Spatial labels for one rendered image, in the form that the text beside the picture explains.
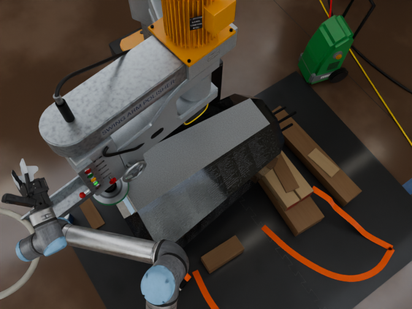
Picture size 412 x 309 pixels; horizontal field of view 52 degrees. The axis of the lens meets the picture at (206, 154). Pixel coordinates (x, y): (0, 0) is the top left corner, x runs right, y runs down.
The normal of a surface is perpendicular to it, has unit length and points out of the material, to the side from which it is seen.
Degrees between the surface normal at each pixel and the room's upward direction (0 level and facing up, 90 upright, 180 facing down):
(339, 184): 0
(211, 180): 45
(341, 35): 34
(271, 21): 0
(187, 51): 0
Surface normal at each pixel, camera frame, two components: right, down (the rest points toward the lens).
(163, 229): 0.42, 0.24
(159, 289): -0.33, 0.18
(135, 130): -0.04, -0.36
